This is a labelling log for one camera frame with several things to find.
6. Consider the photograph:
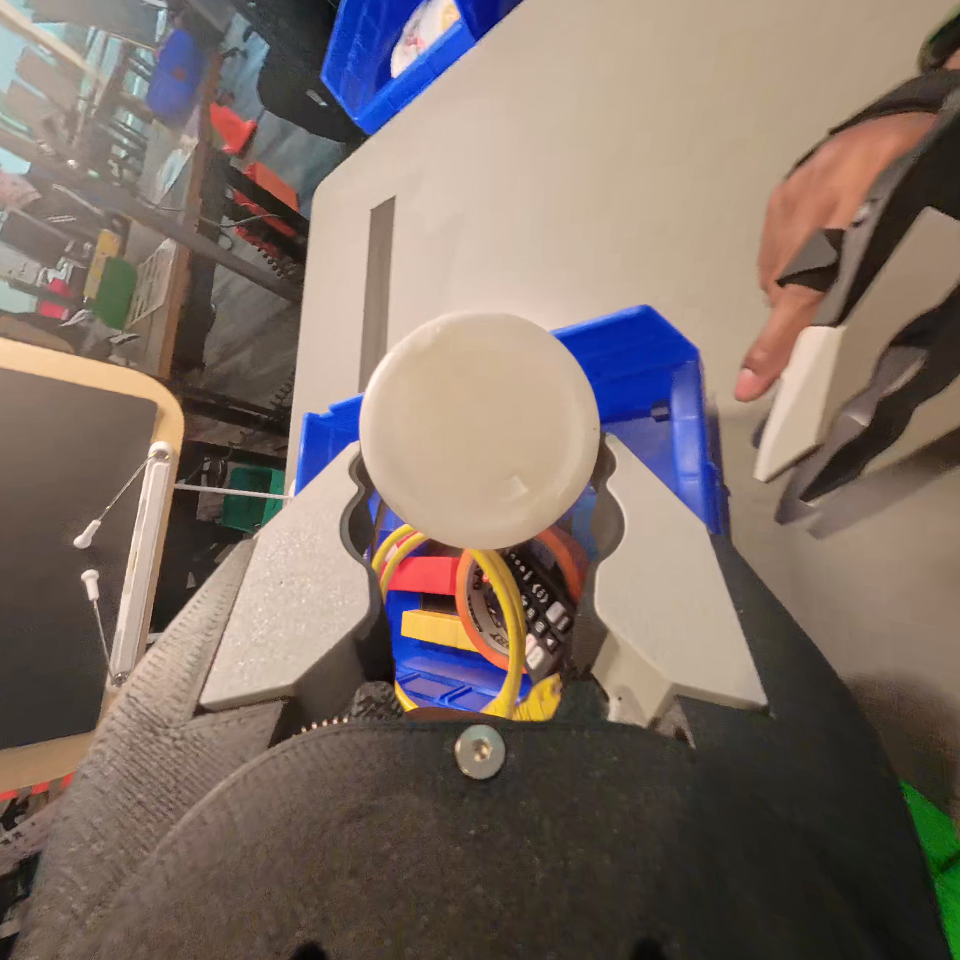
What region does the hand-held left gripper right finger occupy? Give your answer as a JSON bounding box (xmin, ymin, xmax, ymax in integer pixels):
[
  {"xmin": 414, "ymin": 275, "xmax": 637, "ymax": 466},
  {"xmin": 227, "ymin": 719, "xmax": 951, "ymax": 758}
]
[{"xmin": 573, "ymin": 435, "xmax": 771, "ymax": 727}]

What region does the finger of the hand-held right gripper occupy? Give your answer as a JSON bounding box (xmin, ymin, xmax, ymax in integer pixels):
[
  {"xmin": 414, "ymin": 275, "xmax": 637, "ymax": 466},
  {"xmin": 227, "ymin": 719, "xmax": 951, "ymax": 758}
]
[
  {"xmin": 774, "ymin": 303, "xmax": 960, "ymax": 541},
  {"xmin": 752, "ymin": 204, "xmax": 960, "ymax": 484}
]

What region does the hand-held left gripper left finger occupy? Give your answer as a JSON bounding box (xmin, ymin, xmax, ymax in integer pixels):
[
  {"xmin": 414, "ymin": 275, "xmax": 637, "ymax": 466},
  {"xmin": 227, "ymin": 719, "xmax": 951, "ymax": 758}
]
[{"xmin": 197, "ymin": 441, "xmax": 395, "ymax": 714}]

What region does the blue plastic bin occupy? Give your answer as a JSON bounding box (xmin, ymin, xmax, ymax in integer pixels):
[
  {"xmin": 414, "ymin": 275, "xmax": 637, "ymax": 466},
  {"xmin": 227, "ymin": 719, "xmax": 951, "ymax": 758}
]
[
  {"xmin": 294, "ymin": 303, "xmax": 729, "ymax": 714},
  {"xmin": 321, "ymin": 0, "xmax": 526, "ymax": 138}
]

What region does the person's right forearm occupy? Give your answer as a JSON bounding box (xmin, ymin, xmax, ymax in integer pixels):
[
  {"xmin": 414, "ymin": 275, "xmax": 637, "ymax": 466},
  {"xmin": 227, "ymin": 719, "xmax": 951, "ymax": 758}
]
[{"xmin": 787, "ymin": 11, "xmax": 960, "ymax": 174}]

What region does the green plastic object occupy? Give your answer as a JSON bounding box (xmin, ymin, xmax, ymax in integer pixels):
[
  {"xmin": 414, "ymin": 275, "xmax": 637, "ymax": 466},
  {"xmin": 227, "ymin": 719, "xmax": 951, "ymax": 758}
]
[{"xmin": 900, "ymin": 780, "xmax": 960, "ymax": 931}]

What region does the person's right hand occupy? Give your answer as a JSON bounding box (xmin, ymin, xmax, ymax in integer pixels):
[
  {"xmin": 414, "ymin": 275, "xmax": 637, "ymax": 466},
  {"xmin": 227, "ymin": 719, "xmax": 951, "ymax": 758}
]
[{"xmin": 733, "ymin": 112, "xmax": 939, "ymax": 404}]

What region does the green box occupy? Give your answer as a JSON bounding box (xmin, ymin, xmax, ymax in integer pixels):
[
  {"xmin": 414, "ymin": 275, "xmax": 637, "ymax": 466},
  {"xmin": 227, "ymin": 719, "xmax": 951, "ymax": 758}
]
[
  {"xmin": 96, "ymin": 255, "xmax": 140, "ymax": 331},
  {"xmin": 225, "ymin": 465, "xmax": 288, "ymax": 535}
]

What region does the red block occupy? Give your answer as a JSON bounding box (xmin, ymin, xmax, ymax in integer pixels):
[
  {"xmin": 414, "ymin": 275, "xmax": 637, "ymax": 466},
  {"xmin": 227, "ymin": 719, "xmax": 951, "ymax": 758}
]
[{"xmin": 382, "ymin": 555, "xmax": 460, "ymax": 596}]

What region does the black remote control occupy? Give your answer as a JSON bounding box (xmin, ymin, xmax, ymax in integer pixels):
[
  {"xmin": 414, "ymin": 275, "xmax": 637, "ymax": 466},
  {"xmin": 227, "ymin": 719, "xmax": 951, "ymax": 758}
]
[{"xmin": 502, "ymin": 547, "xmax": 582, "ymax": 676}]

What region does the white board stand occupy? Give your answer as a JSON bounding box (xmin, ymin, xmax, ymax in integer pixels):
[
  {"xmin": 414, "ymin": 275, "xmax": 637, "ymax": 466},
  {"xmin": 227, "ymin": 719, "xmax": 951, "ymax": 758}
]
[{"xmin": 172, "ymin": 483, "xmax": 297, "ymax": 500}]

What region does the yellow block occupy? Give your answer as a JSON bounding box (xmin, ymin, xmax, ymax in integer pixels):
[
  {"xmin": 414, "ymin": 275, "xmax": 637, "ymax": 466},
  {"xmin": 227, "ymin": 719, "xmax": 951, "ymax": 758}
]
[{"xmin": 401, "ymin": 609, "xmax": 470, "ymax": 646}]

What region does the orange tape roll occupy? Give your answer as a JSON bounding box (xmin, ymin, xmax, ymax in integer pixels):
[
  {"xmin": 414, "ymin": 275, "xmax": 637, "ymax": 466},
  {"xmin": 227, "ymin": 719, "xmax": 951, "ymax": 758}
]
[{"xmin": 455, "ymin": 525, "xmax": 591, "ymax": 671}]

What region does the white plastic bottle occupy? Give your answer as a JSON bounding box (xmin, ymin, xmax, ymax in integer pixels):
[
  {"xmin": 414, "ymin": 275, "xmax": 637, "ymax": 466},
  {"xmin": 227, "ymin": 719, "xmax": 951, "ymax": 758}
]
[{"xmin": 358, "ymin": 313, "xmax": 603, "ymax": 550}]

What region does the red bin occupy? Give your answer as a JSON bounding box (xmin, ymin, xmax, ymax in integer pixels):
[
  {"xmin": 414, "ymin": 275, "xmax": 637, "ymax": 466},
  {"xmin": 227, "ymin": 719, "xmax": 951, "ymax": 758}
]
[
  {"xmin": 232, "ymin": 161, "xmax": 301, "ymax": 234},
  {"xmin": 210, "ymin": 101, "xmax": 256, "ymax": 155}
]

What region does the yellow ethernet cable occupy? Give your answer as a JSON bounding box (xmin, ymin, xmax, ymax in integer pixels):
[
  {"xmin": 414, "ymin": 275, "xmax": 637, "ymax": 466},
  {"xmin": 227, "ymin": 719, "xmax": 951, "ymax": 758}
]
[{"xmin": 371, "ymin": 523, "xmax": 564, "ymax": 723}]

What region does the white board rail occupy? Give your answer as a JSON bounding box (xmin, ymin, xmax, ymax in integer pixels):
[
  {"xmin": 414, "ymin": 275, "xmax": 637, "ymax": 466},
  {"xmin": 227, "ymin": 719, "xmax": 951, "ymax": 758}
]
[{"xmin": 73, "ymin": 441, "xmax": 181, "ymax": 687}]

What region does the black board with wooden frame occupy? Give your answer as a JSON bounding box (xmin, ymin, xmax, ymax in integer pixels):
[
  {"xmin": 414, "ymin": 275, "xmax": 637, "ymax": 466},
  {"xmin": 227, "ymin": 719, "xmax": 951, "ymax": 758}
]
[{"xmin": 0, "ymin": 337, "xmax": 185, "ymax": 796}]

